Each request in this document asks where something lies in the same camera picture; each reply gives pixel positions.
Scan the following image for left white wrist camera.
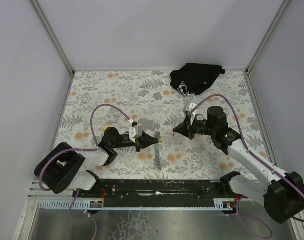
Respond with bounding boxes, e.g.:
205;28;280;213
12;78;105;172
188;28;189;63
129;122;142;142

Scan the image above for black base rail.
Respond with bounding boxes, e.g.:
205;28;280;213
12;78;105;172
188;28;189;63
78;179;236;202

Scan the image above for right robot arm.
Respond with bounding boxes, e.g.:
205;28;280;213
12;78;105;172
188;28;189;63
173;103;304;224

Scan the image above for black cloth bag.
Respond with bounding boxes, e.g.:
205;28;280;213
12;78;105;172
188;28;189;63
170;63;225;97

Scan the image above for grey keyring with blue handle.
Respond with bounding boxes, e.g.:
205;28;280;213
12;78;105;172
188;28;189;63
154;131;162;171

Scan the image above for floral table mat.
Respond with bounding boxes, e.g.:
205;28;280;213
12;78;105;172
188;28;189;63
55;70;269;180

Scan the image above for white cable duct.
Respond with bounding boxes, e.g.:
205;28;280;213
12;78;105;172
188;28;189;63
38;198;236;212

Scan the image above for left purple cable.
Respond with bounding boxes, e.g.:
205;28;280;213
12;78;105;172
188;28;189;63
38;103;132;240

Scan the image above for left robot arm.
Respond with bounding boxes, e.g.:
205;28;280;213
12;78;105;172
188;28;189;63
34;125;159;194

